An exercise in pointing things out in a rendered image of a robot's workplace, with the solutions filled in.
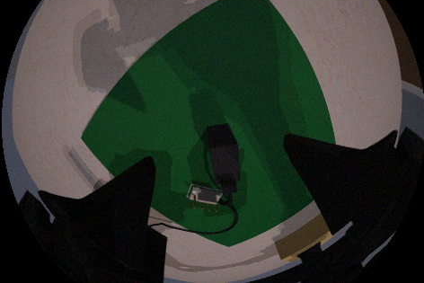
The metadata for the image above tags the black cable with plug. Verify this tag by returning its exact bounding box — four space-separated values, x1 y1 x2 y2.
147 123 241 234

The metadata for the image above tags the green circuit board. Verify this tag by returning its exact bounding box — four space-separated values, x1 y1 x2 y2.
82 0 335 247

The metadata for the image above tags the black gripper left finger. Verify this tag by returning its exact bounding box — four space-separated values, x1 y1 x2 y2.
37 156 155 272

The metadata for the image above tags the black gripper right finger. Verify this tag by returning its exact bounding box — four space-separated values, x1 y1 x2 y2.
283 130 398 235

